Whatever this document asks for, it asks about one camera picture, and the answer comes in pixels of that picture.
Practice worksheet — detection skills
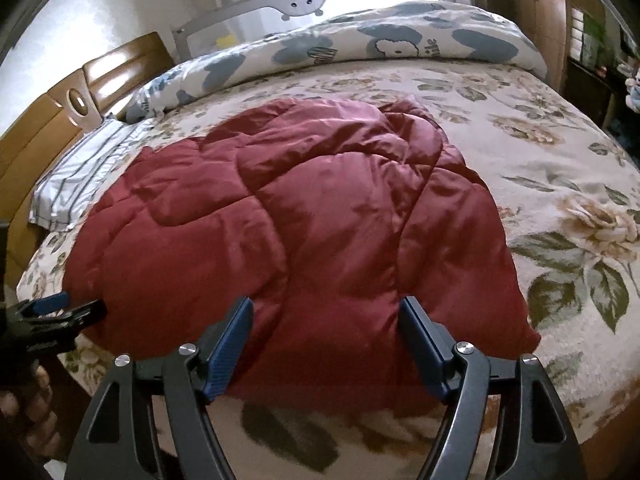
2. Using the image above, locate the dark red puffer jacket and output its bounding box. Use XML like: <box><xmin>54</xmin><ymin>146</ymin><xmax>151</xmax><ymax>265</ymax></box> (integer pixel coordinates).
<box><xmin>62</xmin><ymin>97</ymin><xmax>543</xmax><ymax>403</ymax></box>

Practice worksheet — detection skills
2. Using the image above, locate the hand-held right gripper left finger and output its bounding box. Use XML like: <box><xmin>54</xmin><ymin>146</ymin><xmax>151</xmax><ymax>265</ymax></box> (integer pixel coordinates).
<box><xmin>65</xmin><ymin>297</ymin><xmax>255</xmax><ymax>480</ymax></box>

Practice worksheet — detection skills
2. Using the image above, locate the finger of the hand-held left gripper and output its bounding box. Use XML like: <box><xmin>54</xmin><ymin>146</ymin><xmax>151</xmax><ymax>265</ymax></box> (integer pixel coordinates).
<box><xmin>14</xmin><ymin>293</ymin><xmax>69</xmax><ymax>319</ymax></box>
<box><xmin>30</xmin><ymin>299</ymin><xmax>109</xmax><ymax>333</ymax></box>

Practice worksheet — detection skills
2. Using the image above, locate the person's left hand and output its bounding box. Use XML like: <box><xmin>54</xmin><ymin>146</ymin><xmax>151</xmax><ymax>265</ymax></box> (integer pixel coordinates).
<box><xmin>0</xmin><ymin>364</ymin><xmax>57</xmax><ymax>443</ymax></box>

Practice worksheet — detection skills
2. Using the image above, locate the dark cluttered shelf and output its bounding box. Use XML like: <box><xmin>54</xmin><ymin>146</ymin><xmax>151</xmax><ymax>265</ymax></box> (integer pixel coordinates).
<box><xmin>565</xmin><ymin>0</ymin><xmax>640</xmax><ymax>136</ymax></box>

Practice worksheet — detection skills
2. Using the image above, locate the floral bed blanket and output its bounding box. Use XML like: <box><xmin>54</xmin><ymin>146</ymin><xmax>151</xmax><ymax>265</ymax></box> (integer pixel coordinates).
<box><xmin>15</xmin><ymin>57</ymin><xmax>640</xmax><ymax>480</ymax></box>

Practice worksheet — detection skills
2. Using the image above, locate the grey bed guard rail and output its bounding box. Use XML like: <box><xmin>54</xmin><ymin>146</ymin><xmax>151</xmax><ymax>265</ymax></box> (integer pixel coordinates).
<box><xmin>170</xmin><ymin>0</ymin><xmax>451</xmax><ymax>63</ymax></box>

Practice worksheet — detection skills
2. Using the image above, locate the wooden headboard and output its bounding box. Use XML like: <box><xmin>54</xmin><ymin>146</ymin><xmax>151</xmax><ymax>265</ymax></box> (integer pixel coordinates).
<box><xmin>0</xmin><ymin>31</ymin><xmax>176</xmax><ymax>301</ymax></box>

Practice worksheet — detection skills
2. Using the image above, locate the wooden wardrobe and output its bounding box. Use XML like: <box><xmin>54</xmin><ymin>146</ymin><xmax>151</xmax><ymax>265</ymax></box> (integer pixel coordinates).
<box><xmin>505</xmin><ymin>0</ymin><xmax>571</xmax><ymax>93</ymax></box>

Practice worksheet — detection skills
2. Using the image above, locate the striped white pillow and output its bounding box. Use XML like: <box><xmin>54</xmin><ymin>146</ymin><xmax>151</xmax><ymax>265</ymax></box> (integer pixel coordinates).
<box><xmin>27</xmin><ymin>119</ymin><xmax>161</xmax><ymax>233</ymax></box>

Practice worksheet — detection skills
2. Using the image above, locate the blue white printed duvet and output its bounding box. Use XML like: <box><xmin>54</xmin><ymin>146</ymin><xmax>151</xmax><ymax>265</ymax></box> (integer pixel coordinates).
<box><xmin>122</xmin><ymin>1</ymin><xmax>548</xmax><ymax>123</ymax></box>

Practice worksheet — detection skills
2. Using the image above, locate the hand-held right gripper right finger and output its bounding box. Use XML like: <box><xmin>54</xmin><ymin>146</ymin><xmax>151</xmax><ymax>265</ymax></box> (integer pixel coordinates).
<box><xmin>399</xmin><ymin>295</ymin><xmax>587</xmax><ymax>480</ymax></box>

